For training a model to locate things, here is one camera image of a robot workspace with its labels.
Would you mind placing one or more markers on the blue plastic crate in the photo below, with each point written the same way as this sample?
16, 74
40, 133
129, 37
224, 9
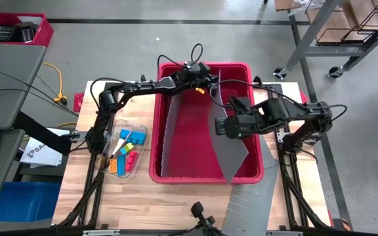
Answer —
18, 200

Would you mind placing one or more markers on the black cart caster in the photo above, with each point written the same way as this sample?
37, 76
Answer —
335, 72
280, 73

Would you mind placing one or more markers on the wooden cart boards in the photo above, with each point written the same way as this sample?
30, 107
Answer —
331, 23

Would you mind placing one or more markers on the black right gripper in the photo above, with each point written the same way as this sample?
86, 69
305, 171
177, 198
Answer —
241, 126

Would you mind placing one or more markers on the grey metal cart frame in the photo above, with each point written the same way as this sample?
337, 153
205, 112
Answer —
313, 29

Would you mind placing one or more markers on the cardboard box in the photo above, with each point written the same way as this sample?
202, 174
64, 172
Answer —
285, 4

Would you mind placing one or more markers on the black knobbed stand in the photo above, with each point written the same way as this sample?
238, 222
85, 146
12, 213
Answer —
197, 209

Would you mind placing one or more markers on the black floor tape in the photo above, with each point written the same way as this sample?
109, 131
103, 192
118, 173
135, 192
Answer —
159, 21
336, 183

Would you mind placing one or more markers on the black support bar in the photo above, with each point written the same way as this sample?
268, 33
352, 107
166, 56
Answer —
41, 132

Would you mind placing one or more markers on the white printed card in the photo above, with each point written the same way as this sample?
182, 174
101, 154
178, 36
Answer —
119, 145

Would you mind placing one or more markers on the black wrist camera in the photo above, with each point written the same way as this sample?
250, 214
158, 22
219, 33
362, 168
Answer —
241, 105
197, 69

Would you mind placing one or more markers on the red plastic basket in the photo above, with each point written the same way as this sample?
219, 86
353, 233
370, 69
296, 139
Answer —
46, 32

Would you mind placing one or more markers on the white paper sheet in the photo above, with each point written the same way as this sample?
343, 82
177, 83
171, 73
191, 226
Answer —
29, 19

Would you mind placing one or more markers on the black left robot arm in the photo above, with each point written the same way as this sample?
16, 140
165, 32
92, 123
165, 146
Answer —
136, 88

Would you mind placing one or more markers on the white printed paper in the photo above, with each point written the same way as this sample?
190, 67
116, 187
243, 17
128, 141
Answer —
41, 155

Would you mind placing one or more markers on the black devices in basket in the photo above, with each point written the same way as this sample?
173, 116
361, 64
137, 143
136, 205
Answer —
16, 32

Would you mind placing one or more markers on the grey desk panel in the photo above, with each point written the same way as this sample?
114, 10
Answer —
2, 177
12, 82

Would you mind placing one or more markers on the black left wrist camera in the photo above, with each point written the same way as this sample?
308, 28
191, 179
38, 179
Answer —
197, 69

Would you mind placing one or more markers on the black aluminium rig frame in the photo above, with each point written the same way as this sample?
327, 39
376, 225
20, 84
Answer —
277, 88

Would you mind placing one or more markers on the clear plastic tray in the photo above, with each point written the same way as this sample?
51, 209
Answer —
141, 157

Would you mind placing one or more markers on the red studded toy block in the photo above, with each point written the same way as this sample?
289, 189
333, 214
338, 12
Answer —
131, 161

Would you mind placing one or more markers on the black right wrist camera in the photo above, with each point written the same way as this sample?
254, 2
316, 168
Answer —
241, 105

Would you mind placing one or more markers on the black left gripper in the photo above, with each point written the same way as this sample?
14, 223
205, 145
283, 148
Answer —
189, 82

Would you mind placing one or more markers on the green toy block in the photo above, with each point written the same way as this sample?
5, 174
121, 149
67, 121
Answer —
127, 148

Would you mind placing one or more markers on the grey plastic divider panel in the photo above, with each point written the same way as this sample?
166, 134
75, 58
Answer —
228, 154
251, 206
171, 131
269, 157

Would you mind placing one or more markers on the long blue toy block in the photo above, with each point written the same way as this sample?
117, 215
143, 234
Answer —
121, 165

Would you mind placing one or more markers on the orange toy block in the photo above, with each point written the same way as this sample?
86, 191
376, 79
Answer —
113, 166

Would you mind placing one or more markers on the large red plastic bin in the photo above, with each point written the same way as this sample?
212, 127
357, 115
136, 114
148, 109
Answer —
192, 147

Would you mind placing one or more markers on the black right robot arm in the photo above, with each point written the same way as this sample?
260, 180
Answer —
294, 113

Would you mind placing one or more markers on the red table clamp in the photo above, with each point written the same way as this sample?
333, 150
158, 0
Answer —
78, 101
304, 97

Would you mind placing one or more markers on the thin grey stick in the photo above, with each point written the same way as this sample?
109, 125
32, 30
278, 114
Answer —
127, 136

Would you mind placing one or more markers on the wide blue toy block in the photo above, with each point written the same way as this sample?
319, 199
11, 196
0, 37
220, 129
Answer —
136, 137

